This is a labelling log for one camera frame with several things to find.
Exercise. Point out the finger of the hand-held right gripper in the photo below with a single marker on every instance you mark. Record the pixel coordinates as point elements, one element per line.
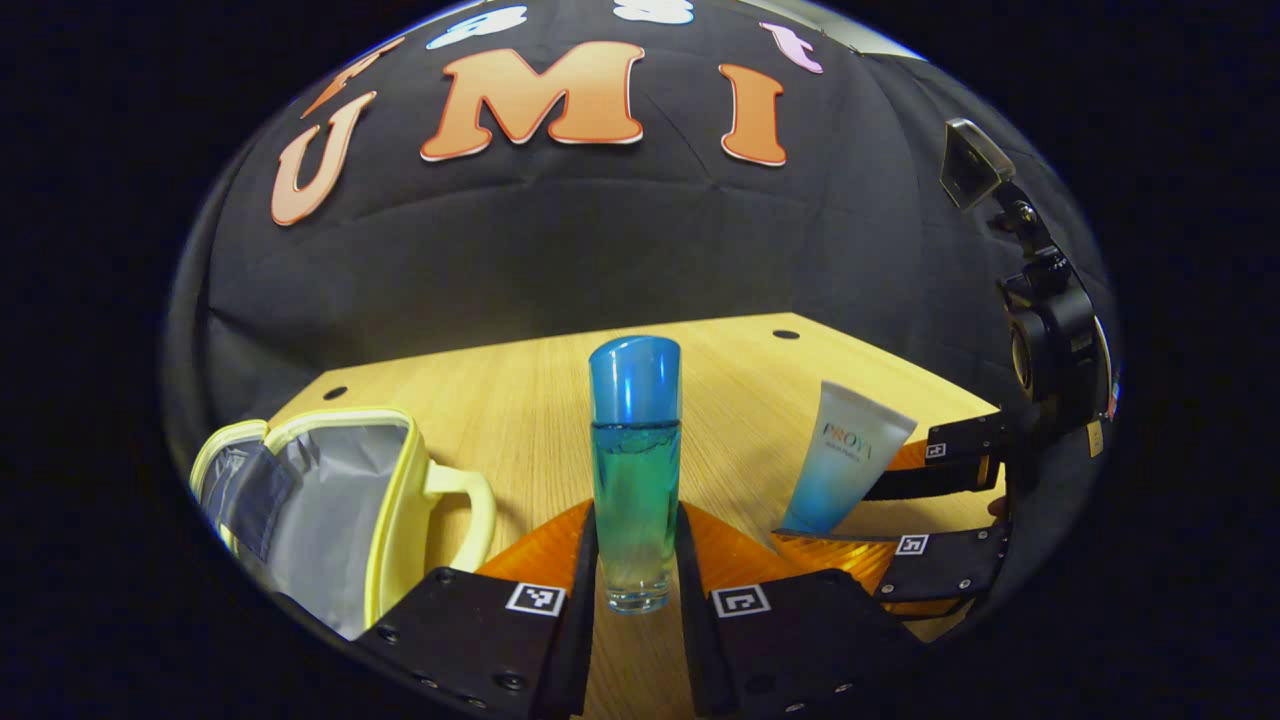
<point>950,565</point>
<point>965,440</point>

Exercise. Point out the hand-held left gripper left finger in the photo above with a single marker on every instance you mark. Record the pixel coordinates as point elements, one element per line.
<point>460,630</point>

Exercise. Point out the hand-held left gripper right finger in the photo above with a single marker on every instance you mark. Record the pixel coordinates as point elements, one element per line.
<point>800,640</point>

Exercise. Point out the white and blue cream tube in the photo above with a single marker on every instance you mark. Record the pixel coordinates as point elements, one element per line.
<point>850,450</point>

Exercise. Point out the pale yellow suitcase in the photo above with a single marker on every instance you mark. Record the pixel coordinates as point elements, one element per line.
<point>330,520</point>

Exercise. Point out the blue capped glass bottle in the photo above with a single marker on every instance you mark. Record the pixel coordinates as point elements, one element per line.
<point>635,480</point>

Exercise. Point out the black backdrop cloth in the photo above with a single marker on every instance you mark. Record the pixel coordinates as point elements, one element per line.
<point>600,250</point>

